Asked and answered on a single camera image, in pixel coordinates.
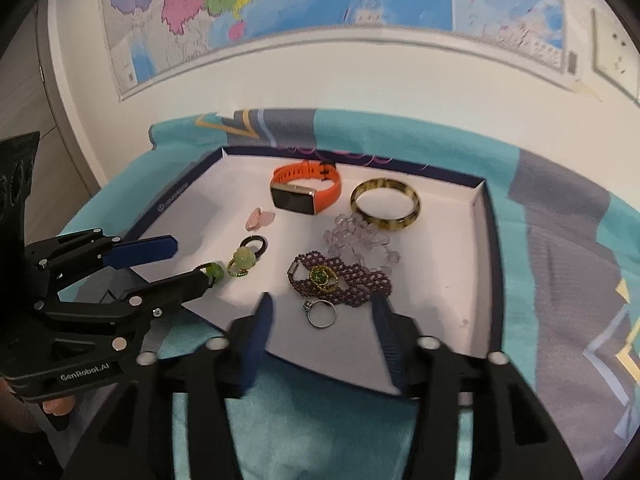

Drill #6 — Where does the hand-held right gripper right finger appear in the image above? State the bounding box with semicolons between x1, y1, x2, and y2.
369;292;583;480

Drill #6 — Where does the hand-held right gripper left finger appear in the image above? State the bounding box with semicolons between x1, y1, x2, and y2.
60;292;276;480

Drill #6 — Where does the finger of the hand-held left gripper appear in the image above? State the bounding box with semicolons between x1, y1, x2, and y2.
37;268;213;353
25;229;178;286

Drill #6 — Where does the green bead dark loop ring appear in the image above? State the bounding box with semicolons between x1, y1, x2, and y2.
196;261;226;288

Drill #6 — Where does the silver ring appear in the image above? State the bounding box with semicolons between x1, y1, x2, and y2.
301;299;337;329

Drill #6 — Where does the purple beaded bracelet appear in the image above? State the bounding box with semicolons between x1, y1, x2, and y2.
287;252;393;308

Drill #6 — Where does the navy shallow cardboard box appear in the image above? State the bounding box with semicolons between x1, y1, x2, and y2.
107;146;503;396

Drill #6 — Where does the pale green bead ring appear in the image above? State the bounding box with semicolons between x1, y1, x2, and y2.
227;246;261;278

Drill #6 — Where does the gold ring with green stone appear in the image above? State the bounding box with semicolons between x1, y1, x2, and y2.
307;265;341;296

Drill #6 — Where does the pink crystal ring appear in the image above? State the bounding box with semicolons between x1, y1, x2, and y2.
245;207;277;231

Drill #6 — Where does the clear crystal bead bracelet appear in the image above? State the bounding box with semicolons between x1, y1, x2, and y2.
322;212;402;273

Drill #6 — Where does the tortoiseshell bangle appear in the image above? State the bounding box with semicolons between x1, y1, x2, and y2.
350;178;421;233

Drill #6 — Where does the orange smart watch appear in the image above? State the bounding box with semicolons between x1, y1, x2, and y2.
270;160;343;217

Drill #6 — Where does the person's left hand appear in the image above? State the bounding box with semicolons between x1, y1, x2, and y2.
0;377;77;433

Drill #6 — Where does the grey cabinet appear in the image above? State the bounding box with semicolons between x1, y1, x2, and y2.
0;0;108;236

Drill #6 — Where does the teal grey printed blanket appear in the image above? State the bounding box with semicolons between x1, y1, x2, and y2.
55;107;640;480

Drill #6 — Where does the white wall outlet plate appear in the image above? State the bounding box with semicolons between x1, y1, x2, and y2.
591;7;640;108

